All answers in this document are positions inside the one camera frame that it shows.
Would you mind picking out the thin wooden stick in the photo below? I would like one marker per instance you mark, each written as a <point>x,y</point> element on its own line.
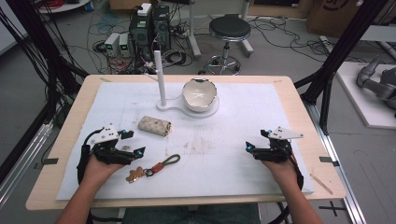
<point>321,184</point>

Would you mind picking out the black tape cross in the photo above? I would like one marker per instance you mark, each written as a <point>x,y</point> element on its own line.
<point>332,208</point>

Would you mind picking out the person's right hand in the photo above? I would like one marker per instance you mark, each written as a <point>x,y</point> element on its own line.
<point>281,172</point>

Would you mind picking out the person's left hand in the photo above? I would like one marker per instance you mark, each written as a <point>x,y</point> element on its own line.
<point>98,169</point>

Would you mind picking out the white power supply unit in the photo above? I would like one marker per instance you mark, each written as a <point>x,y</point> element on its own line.
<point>124,45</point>
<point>112,43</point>

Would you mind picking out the black tape strip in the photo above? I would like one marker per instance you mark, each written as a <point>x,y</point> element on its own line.
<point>328,160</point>
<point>49,161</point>

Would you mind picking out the white table leg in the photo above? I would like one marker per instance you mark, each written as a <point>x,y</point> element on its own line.
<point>193,31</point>

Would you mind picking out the white power strip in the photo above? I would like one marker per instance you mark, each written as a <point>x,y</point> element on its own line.
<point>326,43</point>

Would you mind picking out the black round stool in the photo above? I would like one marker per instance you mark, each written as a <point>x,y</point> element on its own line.
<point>229,29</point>

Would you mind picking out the brown cardboard box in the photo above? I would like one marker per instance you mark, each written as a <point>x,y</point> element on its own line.
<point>336,15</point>

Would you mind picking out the white eggshell-shaped bowl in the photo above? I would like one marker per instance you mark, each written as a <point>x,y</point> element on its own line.
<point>199,95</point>

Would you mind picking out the black computer tower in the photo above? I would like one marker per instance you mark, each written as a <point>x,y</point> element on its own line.
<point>149,31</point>

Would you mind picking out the person's blue jeans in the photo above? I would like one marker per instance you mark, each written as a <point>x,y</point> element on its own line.
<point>193,214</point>

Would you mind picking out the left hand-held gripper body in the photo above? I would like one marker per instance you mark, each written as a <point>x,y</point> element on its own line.
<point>106,151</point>

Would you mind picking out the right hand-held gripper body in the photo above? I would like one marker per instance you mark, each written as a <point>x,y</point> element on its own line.
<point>278,149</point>

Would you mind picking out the beige quilted key pouch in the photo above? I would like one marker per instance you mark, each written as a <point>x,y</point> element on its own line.
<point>154,126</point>

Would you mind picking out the white stand with post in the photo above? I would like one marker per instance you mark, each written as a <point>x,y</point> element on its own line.
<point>162,81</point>

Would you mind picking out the white floor board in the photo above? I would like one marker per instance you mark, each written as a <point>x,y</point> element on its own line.
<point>367,109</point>

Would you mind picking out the black frame post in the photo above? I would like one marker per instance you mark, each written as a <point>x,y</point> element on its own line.
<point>37,37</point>
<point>342,49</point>

